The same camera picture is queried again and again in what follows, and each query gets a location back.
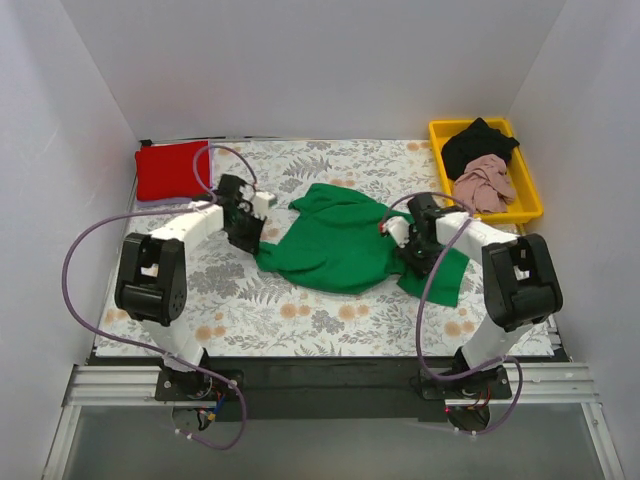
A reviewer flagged black crumpled t shirt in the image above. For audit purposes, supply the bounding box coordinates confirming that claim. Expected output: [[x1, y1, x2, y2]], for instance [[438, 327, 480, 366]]
[[441, 118, 520, 181]]

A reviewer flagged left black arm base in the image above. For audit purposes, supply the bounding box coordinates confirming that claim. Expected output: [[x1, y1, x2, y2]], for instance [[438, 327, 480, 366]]
[[154, 367, 246, 436]]

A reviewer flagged green t shirt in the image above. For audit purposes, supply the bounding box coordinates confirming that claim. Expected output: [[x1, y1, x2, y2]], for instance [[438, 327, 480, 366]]
[[254, 182, 470, 308]]

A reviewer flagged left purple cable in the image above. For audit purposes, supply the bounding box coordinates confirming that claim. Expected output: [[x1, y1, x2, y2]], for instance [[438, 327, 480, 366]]
[[60, 143, 259, 451]]

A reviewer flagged red folded t shirt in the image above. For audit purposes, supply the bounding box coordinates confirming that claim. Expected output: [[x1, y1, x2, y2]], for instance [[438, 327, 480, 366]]
[[134, 140, 214, 204]]

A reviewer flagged pink crumpled t shirt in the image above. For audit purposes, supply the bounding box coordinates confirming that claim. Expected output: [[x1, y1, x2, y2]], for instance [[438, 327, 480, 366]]
[[453, 154, 516, 214]]

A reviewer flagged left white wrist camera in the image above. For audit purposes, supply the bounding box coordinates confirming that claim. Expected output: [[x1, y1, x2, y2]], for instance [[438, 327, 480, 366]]
[[240, 185, 277, 218]]

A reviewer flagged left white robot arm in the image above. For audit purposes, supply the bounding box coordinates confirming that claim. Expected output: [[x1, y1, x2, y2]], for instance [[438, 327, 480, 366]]
[[114, 174, 276, 400]]

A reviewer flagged aluminium frame rail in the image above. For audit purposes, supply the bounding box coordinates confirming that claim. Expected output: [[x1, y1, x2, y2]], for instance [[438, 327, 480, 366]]
[[43, 357, 625, 479]]

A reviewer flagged yellow plastic bin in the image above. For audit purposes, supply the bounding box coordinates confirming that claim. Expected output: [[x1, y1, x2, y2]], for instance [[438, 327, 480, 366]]
[[428, 118, 544, 224]]

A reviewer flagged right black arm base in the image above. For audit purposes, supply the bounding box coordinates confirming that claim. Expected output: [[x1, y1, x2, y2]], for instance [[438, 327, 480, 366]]
[[409, 364, 512, 435]]

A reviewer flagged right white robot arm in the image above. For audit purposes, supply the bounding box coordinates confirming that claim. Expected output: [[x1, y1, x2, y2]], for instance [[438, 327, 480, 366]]
[[379, 192, 563, 398]]

